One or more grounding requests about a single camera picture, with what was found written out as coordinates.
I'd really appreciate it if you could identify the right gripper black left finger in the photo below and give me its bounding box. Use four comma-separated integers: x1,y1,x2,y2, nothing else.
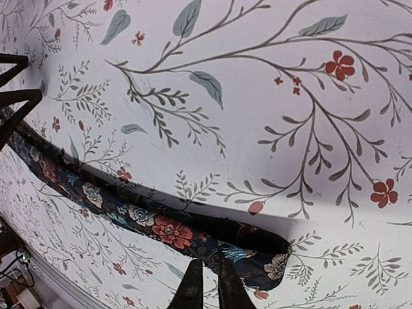
167,259,203,309

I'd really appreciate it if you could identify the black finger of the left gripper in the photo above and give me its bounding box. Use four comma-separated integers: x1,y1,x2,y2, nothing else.
0,89,44,151

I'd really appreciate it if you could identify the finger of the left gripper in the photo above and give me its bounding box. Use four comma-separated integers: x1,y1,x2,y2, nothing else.
0,53,29,88

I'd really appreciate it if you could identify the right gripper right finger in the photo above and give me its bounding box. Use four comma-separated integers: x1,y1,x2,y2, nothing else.
218,258,254,309

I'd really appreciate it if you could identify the dark floral tie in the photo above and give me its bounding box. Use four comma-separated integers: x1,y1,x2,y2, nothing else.
7,122,292,291

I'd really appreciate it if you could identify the floral tablecloth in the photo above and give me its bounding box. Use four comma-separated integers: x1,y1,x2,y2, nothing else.
1,1,411,308

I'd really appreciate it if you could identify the front aluminium rail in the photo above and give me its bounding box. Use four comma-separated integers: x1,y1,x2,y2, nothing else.
1,219,108,308

